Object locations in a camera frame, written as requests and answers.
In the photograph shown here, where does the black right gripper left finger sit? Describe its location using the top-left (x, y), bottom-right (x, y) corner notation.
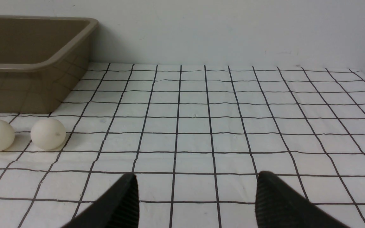
top-left (63, 173), bottom-right (140, 228)

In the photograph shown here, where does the olive plastic bin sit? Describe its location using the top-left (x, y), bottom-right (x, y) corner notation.
top-left (0, 15), bottom-right (99, 114)

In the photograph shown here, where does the white black-grid tablecloth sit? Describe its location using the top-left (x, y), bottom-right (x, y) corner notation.
top-left (0, 63), bottom-right (365, 228)

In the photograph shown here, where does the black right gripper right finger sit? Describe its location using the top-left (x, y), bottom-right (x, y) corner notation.
top-left (255, 171), bottom-right (348, 228)

